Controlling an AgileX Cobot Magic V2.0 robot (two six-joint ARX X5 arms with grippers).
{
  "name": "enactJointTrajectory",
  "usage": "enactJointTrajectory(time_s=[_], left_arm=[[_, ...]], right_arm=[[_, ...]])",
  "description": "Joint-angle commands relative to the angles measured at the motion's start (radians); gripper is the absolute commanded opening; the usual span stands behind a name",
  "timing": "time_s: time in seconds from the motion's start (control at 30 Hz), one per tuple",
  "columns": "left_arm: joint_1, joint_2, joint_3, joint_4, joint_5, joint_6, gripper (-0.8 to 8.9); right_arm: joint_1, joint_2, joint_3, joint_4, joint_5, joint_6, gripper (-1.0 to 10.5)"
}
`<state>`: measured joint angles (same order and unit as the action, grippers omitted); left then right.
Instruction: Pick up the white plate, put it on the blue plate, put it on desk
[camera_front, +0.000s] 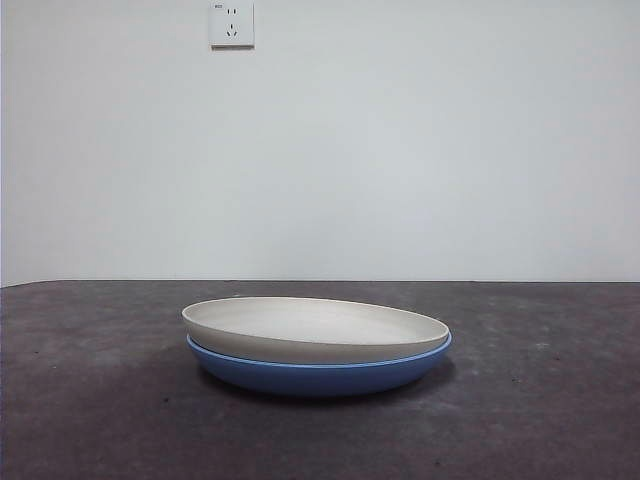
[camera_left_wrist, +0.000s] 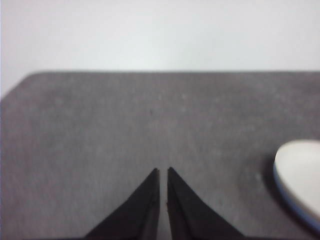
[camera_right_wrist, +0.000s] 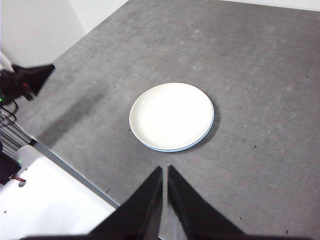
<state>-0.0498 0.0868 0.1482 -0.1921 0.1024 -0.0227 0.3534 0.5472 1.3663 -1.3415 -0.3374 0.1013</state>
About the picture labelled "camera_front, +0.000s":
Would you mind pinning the white round plate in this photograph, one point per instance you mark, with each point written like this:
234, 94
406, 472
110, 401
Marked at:
310, 330

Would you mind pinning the blue round plate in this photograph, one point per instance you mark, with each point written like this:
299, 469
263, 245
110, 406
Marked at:
320, 381

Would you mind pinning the white wall socket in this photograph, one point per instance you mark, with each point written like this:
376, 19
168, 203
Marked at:
231, 25

